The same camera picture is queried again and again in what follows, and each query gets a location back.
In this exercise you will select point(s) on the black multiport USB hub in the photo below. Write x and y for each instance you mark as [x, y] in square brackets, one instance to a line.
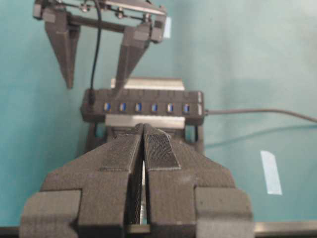
[145, 102]

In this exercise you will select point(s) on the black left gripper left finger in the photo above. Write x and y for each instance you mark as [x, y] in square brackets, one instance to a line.
[93, 196]

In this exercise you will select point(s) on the blue tape strip right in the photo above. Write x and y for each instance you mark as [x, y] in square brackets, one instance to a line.
[167, 29]

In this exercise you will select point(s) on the blue tape strip bottom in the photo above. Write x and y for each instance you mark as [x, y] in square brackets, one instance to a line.
[271, 174]

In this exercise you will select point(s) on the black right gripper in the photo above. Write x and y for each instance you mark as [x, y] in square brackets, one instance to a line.
[63, 30]

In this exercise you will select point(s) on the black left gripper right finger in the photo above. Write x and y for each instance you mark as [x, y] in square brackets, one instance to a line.
[191, 196]

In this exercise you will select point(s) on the blue tape strip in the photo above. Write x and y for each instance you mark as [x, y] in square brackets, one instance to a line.
[167, 29]
[271, 174]

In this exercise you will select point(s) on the black bench vise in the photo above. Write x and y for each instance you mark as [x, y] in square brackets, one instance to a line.
[174, 127]

